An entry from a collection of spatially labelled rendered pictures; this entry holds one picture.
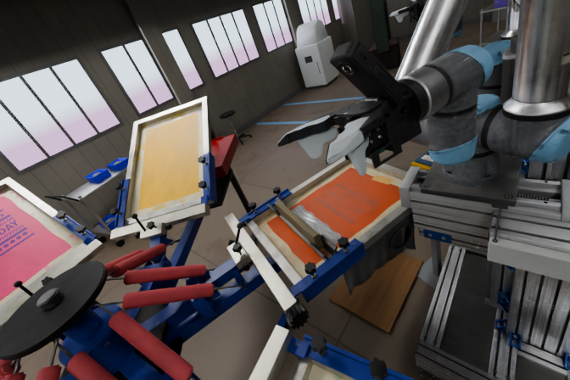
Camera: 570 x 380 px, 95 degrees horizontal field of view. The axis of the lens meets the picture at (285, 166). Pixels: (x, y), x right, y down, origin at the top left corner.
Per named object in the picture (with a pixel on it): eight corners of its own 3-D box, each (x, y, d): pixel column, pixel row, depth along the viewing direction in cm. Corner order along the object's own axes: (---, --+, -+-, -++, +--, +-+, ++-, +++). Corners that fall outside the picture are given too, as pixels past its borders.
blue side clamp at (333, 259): (357, 248, 109) (354, 236, 105) (366, 254, 104) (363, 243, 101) (299, 293, 99) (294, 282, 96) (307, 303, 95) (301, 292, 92)
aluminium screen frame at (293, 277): (351, 157, 168) (350, 152, 166) (440, 188, 120) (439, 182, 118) (246, 225, 144) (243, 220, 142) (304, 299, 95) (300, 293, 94)
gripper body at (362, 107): (373, 171, 36) (434, 132, 39) (355, 113, 33) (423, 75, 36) (341, 161, 43) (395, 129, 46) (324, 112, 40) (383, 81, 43)
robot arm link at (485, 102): (463, 130, 82) (463, 88, 75) (514, 140, 70) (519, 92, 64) (437, 148, 78) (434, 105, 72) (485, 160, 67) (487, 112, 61)
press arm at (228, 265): (248, 256, 118) (243, 248, 115) (253, 264, 113) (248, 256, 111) (214, 280, 112) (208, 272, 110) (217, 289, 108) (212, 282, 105)
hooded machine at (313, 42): (320, 80, 778) (304, 22, 705) (341, 76, 730) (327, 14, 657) (304, 90, 732) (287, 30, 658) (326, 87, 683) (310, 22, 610)
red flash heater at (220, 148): (195, 157, 251) (189, 146, 246) (239, 142, 244) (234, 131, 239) (172, 194, 198) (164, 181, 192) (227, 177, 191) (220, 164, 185)
